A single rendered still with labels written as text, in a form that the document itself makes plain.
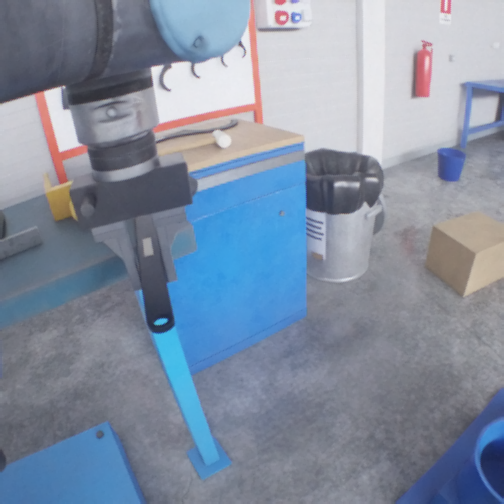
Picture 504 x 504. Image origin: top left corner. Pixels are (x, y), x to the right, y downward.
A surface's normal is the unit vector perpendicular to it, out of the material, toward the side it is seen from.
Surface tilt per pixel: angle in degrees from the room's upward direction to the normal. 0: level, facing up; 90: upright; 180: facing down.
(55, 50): 121
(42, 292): 90
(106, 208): 90
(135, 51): 136
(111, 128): 91
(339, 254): 93
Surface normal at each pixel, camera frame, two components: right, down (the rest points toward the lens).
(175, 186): 0.31, 0.49
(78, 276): 0.54, 0.41
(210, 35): 0.77, 0.25
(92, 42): 0.67, 0.70
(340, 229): -0.07, 0.58
